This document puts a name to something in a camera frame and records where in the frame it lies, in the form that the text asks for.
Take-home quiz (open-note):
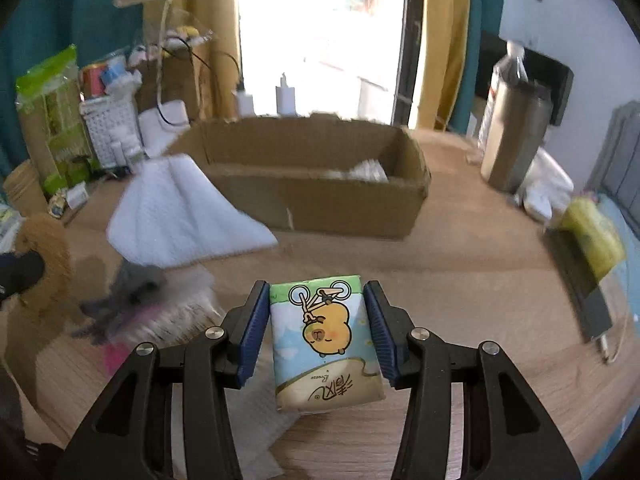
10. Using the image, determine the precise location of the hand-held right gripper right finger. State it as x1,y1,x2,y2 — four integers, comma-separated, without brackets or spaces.
364,280,583,480

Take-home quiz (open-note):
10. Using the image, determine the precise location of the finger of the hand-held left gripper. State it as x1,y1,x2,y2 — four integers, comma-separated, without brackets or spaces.
0,250,46,307

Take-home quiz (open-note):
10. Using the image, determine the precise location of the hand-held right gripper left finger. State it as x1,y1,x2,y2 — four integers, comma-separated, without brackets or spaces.
54,280,272,480

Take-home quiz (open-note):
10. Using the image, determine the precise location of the brown plush toy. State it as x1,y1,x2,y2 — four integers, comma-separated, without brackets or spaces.
14,212,75,322

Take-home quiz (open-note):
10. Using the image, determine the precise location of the cartoon printed tissue pack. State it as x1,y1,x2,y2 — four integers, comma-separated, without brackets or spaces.
269,275,387,413

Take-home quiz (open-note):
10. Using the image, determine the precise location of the white paper towel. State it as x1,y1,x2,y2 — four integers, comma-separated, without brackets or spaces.
220,399,297,480

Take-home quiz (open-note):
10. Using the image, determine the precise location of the grey and pink plush toy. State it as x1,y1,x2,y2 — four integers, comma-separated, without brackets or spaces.
70,260,221,376

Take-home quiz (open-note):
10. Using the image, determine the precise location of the stack of brown paper cups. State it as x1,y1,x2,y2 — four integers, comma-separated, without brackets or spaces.
2,160,49,217

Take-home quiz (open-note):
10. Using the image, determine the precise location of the green paper cup package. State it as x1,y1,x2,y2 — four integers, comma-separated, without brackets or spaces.
15,45,97,197

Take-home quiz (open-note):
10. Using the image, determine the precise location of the white crumpled tissue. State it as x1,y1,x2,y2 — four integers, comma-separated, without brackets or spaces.
349,157,389,182

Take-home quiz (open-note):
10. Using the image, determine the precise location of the white woven plastic basket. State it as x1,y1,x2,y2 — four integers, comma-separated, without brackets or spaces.
80,95,147,171

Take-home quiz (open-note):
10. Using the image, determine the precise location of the red metal can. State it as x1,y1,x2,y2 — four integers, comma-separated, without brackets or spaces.
81,62,109,99

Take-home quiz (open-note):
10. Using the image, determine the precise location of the white plastic bag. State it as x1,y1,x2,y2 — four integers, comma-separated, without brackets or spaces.
517,147,574,222

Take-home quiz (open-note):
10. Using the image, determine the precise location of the white charger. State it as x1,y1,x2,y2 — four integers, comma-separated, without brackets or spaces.
234,89,256,119
275,74,297,117

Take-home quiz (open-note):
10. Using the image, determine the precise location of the yellow packet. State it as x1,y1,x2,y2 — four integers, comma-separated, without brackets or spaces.
559,197,627,282

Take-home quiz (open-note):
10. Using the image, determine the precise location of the stainless steel tumbler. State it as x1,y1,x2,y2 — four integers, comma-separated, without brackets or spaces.
480,80,553,193

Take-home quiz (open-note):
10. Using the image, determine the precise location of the tall background cardboard box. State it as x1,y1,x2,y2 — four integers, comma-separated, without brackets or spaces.
135,50,221,122

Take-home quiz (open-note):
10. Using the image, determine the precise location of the teal curtain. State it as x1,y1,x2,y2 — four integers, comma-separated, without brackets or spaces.
0,0,151,161

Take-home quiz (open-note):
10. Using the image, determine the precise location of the clear plastic water bottle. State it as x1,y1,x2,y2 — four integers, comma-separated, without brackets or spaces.
477,40,527,153

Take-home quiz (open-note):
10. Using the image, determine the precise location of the yellow curtain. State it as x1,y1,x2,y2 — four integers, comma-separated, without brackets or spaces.
417,0,476,131

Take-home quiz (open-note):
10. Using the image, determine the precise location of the black monitor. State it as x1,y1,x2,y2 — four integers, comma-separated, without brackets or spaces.
480,30,575,127

